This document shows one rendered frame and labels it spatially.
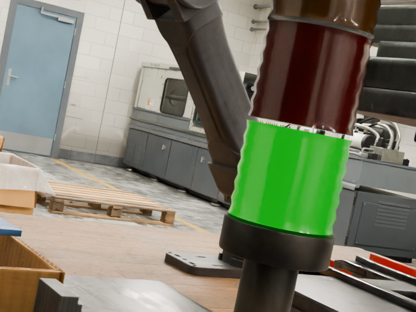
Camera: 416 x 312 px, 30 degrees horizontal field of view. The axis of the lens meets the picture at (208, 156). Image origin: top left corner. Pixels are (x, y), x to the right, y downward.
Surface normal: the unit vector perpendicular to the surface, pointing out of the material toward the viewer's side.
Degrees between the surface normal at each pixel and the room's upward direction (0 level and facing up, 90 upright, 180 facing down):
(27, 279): 90
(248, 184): 76
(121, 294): 0
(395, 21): 90
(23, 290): 90
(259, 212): 104
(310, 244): 90
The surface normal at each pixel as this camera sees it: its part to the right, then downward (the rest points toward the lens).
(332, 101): 0.30, 0.36
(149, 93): -0.86, -0.14
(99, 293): 0.20, -0.98
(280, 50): -0.64, -0.34
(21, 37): 0.48, 0.15
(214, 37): 0.72, 0.28
